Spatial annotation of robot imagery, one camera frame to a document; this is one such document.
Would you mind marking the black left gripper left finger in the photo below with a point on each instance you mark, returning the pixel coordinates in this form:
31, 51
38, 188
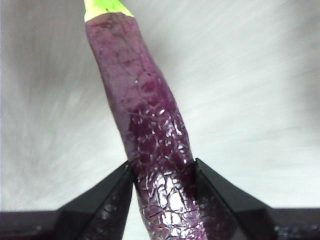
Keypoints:
82, 220

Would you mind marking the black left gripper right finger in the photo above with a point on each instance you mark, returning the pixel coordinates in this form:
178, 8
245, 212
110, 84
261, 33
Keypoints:
240, 217

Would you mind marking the purple eggplant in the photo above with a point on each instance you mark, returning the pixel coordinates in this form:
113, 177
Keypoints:
140, 100

